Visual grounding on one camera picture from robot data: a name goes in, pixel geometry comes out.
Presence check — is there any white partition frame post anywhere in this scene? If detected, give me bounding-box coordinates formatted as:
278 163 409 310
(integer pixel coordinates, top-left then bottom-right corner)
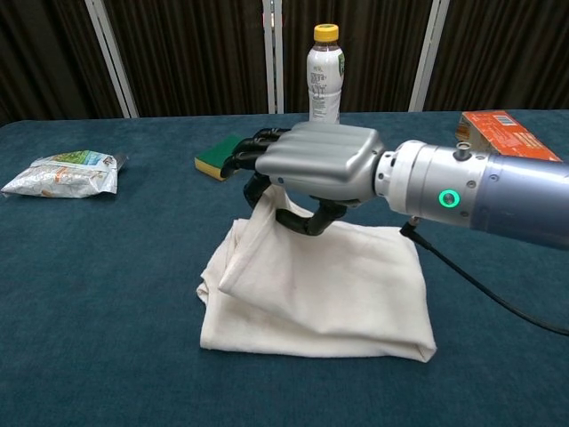
260 0 285 115
407 0 451 112
84 0 140 119

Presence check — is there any white T-shirt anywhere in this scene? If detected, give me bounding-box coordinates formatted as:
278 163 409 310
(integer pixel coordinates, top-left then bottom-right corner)
195 184 437 364

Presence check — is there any orange cardboard box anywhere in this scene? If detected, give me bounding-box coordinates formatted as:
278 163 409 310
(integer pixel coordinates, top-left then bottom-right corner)
453 109 564 164

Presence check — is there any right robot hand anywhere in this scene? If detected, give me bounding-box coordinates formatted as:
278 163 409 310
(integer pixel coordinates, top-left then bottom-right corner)
220 122 386 237

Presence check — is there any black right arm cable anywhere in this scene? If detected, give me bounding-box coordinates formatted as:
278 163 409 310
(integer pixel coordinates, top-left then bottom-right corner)
398 222 569 337

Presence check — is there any white snack bag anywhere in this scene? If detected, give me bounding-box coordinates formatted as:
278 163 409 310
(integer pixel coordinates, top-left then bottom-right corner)
0 149 130 200

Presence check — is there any white bottle yellow cap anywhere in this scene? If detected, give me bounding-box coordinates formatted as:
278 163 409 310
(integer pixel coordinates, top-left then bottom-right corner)
306 24 346 125

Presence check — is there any black pleated curtain panel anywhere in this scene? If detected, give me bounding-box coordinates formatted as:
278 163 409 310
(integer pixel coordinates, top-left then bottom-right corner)
424 0 569 112
0 0 128 125
102 0 273 117
282 0 431 115

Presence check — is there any green yellow sponge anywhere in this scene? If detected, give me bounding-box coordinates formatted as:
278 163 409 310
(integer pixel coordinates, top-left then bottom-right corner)
194 134 244 182

